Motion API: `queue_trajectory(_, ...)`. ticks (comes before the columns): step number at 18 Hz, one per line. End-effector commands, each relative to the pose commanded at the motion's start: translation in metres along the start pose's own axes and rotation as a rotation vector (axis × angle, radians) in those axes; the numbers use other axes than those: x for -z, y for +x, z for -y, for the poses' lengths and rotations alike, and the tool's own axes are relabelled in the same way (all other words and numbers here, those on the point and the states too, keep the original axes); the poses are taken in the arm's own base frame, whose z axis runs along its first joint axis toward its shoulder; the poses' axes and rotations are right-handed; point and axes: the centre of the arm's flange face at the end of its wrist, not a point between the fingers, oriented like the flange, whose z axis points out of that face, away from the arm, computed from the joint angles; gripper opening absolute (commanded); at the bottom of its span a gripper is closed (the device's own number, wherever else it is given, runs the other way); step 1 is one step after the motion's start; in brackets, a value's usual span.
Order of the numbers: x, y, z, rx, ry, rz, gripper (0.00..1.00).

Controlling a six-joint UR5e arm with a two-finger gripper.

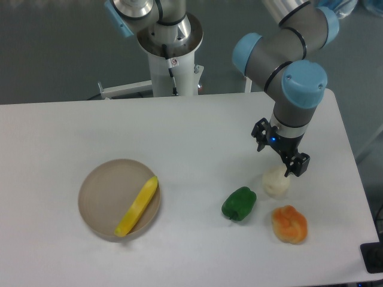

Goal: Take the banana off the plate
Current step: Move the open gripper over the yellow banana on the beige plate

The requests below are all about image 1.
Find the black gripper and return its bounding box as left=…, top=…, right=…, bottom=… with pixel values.
left=251, top=118, right=310, bottom=178

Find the yellow banana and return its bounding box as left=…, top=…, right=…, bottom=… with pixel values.
left=114, top=176, right=159, bottom=237

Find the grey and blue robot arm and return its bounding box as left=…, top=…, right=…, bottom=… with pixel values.
left=104, top=1, right=339, bottom=176

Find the beige round plate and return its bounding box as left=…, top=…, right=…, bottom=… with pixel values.
left=78, top=159, right=161, bottom=242

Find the white pear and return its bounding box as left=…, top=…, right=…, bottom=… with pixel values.
left=262, top=165, right=291, bottom=197

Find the green bell pepper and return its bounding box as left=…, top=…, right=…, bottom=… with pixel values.
left=221, top=187, right=257, bottom=222

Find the orange bread roll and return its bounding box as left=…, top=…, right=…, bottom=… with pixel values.
left=271, top=205, right=308, bottom=245

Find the black device at table edge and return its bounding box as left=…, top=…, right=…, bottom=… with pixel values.
left=360, top=242, right=382, bottom=274

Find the blue plastic bag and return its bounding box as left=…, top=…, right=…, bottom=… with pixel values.
left=314, top=0, right=358, bottom=19

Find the clear plastic bag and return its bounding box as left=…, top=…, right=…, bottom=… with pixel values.
left=362, top=0, right=383, bottom=17

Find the white table leg post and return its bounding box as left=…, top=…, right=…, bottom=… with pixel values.
left=244, top=77, right=253, bottom=93

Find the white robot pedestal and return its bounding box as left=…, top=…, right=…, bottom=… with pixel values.
left=137, top=13, right=203, bottom=97

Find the white metal frame bracket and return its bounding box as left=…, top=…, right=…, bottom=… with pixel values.
left=98, top=80, right=152, bottom=99

